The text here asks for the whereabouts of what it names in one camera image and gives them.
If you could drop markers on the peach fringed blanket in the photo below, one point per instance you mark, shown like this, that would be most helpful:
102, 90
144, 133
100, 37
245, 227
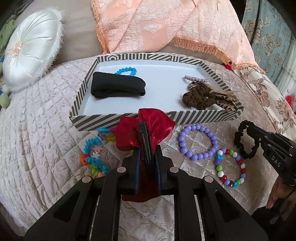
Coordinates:
161, 23

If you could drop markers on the person's right hand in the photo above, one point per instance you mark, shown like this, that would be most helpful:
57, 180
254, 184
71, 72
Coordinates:
279, 194

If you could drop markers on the red object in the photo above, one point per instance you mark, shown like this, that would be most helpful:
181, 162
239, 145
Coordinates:
289, 101

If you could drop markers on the beige quilted bedspread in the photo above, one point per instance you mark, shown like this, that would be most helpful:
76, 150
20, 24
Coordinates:
46, 139

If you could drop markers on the green and blue plush toy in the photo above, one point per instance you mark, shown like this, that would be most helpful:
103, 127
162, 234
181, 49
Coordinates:
5, 32

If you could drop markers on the red bow hair clip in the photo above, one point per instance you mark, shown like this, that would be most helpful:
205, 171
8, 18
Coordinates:
157, 125

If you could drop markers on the beige upholstered backrest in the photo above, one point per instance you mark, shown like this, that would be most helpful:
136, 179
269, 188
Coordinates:
78, 30

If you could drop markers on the white round satin cushion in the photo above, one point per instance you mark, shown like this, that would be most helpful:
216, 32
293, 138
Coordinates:
30, 46

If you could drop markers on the leopard print bow scrunchie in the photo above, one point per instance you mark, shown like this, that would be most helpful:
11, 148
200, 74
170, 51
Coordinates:
226, 99

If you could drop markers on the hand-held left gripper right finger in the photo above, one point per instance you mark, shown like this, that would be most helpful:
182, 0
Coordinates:
160, 171

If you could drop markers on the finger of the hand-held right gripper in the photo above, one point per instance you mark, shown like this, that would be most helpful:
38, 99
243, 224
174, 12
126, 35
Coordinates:
256, 130
261, 143

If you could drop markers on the black cloth headband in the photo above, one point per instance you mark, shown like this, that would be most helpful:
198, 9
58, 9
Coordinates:
115, 85

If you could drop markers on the beige floral cloth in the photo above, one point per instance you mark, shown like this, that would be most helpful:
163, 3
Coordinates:
266, 92

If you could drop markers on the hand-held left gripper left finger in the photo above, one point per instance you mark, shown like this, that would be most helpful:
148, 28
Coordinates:
138, 171

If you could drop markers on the black scrunchie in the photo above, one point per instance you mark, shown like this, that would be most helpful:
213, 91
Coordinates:
238, 136

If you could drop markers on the brown scrunchie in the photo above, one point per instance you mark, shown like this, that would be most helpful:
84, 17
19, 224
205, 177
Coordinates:
194, 99

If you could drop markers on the striped shallow box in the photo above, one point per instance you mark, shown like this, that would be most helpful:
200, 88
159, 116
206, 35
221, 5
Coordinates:
161, 88

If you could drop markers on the teal floral curtain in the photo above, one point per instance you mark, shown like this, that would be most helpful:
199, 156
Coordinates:
275, 34

